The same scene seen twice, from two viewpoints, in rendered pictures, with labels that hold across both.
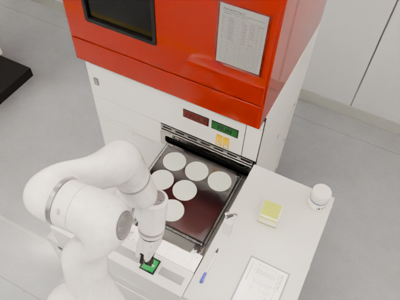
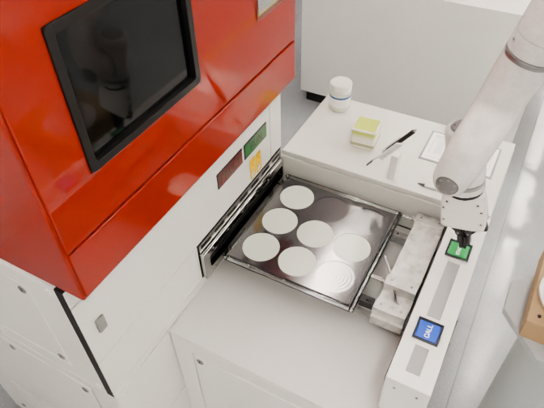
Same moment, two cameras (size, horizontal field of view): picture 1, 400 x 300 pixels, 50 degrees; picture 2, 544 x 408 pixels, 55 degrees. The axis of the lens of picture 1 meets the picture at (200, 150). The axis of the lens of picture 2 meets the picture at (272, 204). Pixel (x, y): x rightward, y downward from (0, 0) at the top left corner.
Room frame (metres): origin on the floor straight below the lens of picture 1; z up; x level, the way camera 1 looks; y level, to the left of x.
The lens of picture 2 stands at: (0.98, 1.03, 1.97)
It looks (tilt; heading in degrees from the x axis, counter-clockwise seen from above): 44 degrees down; 275
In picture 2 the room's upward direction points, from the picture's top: 2 degrees counter-clockwise
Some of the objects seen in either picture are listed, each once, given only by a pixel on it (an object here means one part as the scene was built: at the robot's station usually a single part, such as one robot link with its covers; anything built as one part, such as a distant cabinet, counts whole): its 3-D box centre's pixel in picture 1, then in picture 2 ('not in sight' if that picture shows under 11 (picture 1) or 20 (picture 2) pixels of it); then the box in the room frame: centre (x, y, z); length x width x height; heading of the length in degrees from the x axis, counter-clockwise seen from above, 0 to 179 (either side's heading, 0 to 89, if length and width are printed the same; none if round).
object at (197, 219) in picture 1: (184, 190); (314, 234); (0.94, 0.05, 0.90); 0.34 x 0.34 x 0.01; 65
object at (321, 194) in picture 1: (319, 197); (340, 94); (0.86, -0.46, 1.01); 0.07 x 0.07 x 0.10
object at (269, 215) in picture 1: (269, 213); (366, 133); (0.79, -0.27, 1.00); 0.07 x 0.07 x 0.07; 69
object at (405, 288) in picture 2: (137, 236); (401, 286); (0.73, 0.22, 0.89); 0.08 x 0.03 x 0.03; 155
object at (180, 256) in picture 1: (155, 248); (409, 272); (0.69, 0.15, 0.87); 0.36 x 0.08 x 0.03; 65
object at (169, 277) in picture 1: (121, 257); (439, 304); (0.64, 0.27, 0.89); 0.55 x 0.09 x 0.14; 65
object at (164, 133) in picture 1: (204, 153); (245, 213); (1.14, -0.02, 0.89); 0.44 x 0.02 x 0.10; 65
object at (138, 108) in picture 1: (170, 118); (201, 221); (1.23, 0.13, 1.02); 0.82 x 0.03 x 0.40; 65
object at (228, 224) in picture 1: (230, 220); (389, 156); (0.74, -0.12, 1.03); 0.06 x 0.04 x 0.13; 155
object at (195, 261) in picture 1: (193, 264); (429, 223); (0.63, 0.00, 0.89); 0.08 x 0.03 x 0.03; 155
